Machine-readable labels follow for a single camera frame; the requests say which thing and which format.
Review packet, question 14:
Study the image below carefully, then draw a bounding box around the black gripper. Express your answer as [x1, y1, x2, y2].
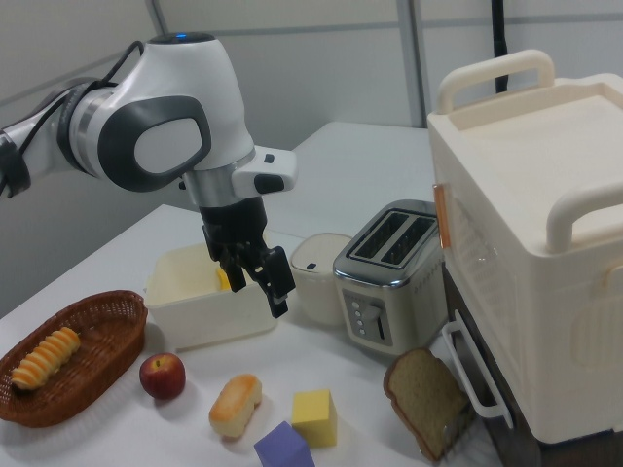
[200, 196, 297, 320]

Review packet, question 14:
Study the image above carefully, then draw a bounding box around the golden bread roll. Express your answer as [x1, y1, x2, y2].
[208, 373, 263, 439]

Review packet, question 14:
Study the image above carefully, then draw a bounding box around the brown wicker basket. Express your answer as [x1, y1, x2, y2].
[0, 290, 149, 428]

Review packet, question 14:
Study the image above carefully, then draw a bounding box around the spiral striped bread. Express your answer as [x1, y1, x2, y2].
[10, 326, 82, 392]

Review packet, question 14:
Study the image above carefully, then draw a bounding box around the cream plastic tub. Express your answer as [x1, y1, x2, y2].
[143, 242, 278, 352]

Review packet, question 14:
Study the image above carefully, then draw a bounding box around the small white lidded bin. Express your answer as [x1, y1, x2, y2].
[290, 233, 354, 326]

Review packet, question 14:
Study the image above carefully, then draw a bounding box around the red apple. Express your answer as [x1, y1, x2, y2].
[139, 352, 187, 401]

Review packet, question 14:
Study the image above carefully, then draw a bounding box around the silver cream toaster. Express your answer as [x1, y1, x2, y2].
[332, 199, 448, 358]

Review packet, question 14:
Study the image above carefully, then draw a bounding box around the yellow foam cube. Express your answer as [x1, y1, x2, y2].
[291, 388, 338, 449]

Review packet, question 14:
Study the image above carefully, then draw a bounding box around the purple foam cube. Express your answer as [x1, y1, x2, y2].
[253, 420, 315, 467]

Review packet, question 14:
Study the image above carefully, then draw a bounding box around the black vertical pole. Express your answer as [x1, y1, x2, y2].
[489, 0, 512, 96]

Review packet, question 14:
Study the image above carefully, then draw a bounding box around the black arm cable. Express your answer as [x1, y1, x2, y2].
[0, 41, 146, 198]

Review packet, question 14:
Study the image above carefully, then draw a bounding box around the cream cabinet with handles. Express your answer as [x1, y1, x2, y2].
[426, 50, 623, 447]

